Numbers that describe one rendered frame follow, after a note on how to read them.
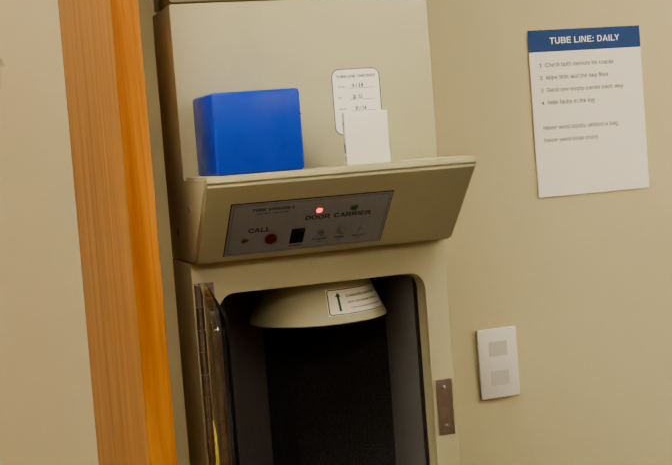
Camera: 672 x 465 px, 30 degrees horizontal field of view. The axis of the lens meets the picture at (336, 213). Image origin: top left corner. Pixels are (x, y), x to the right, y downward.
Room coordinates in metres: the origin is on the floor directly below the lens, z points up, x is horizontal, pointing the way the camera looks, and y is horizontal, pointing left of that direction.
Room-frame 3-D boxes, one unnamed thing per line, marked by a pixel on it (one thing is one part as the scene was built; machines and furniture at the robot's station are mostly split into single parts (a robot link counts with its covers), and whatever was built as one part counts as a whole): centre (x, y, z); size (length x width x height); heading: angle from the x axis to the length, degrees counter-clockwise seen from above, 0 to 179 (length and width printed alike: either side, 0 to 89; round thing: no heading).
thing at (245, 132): (1.42, 0.09, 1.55); 0.10 x 0.10 x 0.09; 18
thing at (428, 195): (1.44, 0.00, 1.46); 0.32 x 0.12 x 0.10; 108
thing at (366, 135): (1.46, -0.04, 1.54); 0.05 x 0.05 x 0.06; 2
